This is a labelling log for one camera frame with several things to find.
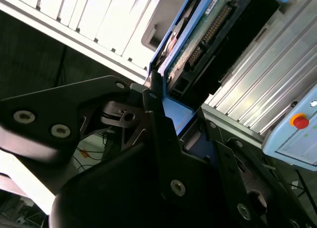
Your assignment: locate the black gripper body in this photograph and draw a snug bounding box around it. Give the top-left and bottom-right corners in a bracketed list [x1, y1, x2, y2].
[48, 141, 248, 228]

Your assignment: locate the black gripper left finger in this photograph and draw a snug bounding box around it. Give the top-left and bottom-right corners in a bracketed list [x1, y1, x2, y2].
[0, 71, 193, 202]

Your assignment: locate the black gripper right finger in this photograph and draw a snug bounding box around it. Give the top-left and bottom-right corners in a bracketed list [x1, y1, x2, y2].
[195, 108, 317, 228]

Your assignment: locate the hard disk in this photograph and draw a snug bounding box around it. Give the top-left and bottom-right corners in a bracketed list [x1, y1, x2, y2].
[146, 0, 282, 164]

